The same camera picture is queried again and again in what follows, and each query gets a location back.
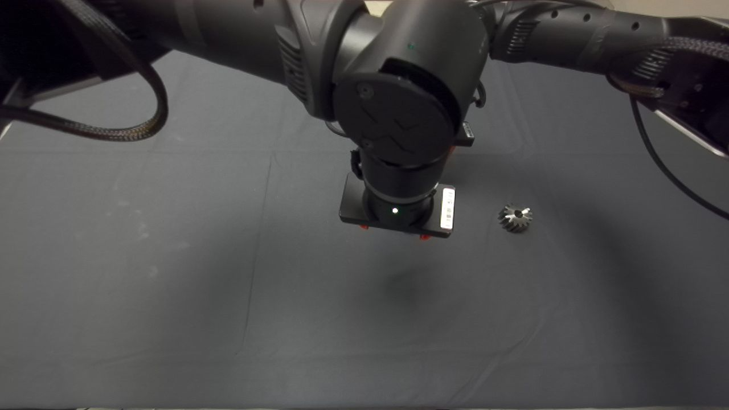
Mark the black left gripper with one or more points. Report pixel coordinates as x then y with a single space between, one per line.
350 206

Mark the dark table cloth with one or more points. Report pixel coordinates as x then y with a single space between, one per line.
171 285

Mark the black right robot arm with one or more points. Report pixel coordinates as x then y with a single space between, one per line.
569 34

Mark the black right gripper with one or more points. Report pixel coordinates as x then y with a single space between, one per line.
466 136

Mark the large steel gear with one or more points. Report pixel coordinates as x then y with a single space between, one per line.
515 218

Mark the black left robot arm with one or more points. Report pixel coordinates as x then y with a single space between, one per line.
398 57

